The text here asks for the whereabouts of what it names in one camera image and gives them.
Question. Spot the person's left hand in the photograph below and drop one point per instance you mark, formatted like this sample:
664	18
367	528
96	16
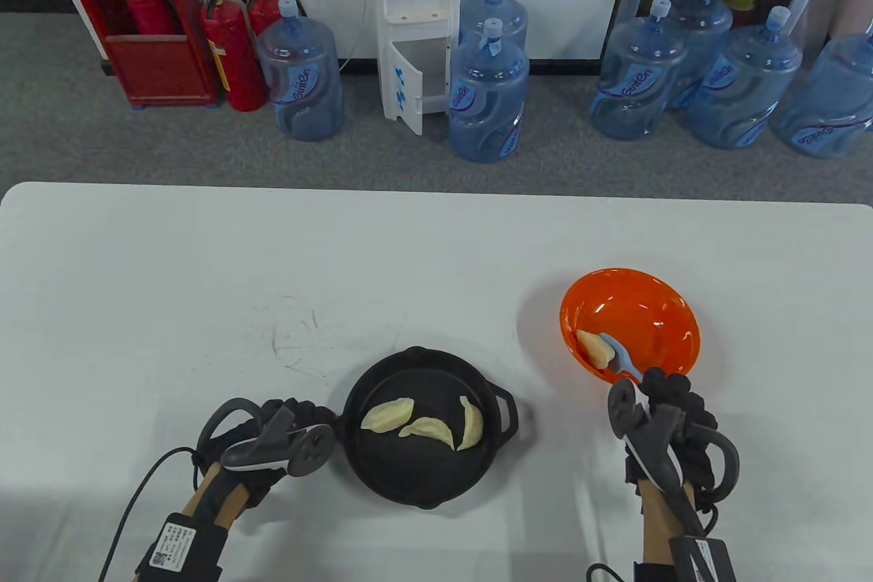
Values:
303	413

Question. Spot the person's right hand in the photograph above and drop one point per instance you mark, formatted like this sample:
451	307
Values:
685	398

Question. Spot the blue dessert shovel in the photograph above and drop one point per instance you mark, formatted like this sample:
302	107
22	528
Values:
624	360

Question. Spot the pale yellow dumpling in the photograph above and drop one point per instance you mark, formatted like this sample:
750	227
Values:
470	428
426	428
387	415
595	348

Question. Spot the orange plastic bowl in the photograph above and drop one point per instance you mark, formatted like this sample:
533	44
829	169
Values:
648	316

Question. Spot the black frying pan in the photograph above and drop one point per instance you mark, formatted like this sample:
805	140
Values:
423	473

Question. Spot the person's left forearm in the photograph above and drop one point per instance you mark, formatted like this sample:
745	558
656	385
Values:
208	497

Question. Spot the person's right forearm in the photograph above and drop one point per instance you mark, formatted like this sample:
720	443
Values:
658	527

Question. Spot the grey left hand controller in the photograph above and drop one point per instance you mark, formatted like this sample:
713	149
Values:
307	456

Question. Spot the black right wrist module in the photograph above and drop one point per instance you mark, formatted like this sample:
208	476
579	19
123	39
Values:
702	561

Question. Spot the black wrist module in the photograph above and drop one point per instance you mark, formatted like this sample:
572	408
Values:
702	561
181	544

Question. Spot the black left wrist module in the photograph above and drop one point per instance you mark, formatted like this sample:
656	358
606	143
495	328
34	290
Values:
181	544

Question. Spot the blue water jug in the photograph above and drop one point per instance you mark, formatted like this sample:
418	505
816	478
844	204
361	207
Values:
300	84
508	16
487	104
634	84
743	91
702	12
832	104

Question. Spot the large red fire extinguisher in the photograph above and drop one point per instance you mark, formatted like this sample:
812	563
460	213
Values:
235	63

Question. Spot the red fire extinguisher cabinet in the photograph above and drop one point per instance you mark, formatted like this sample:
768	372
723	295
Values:
157	70

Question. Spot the small red fire extinguisher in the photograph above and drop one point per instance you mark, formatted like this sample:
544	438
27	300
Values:
262	12

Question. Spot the red extinguisher inside cabinet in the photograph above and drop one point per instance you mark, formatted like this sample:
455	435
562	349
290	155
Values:
146	12

